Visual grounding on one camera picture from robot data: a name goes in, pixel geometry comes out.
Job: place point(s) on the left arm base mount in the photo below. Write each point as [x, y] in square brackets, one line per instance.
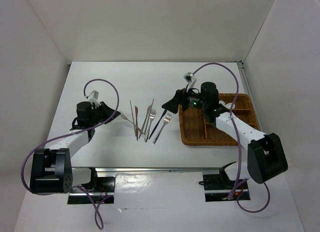
[101, 188]

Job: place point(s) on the aluminium rail right side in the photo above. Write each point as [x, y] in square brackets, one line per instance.
[247, 88]

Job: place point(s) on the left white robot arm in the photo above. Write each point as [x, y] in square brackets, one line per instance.
[51, 171]

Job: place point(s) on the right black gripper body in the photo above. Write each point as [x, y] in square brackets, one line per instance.
[194, 100]

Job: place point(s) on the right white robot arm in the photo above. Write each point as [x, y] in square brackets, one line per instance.
[265, 155]

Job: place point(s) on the silver knife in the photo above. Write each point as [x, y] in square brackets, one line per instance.
[146, 117]

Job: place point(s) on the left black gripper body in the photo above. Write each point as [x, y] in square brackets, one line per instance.
[94, 119]

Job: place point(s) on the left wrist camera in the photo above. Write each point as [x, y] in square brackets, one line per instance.
[93, 97]

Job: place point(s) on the black knife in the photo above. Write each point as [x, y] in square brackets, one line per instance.
[164, 112]

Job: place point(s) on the copper brown knife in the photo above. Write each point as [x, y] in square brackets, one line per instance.
[136, 122]

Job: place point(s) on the lone silver fork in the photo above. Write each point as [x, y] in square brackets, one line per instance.
[126, 118]

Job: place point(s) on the white spoon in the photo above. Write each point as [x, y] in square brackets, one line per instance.
[227, 105]

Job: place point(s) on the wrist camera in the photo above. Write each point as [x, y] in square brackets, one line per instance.
[190, 79]
[93, 97]

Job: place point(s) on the aluminium rail front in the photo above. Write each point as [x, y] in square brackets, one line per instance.
[150, 170]

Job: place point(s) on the aluminium rail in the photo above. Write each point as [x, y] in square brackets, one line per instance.
[247, 88]
[150, 170]

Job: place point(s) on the brown wicker divided tray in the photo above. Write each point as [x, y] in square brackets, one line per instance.
[196, 131]

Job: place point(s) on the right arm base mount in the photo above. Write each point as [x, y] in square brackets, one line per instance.
[218, 186]

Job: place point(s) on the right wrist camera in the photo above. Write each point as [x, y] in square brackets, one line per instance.
[190, 79]

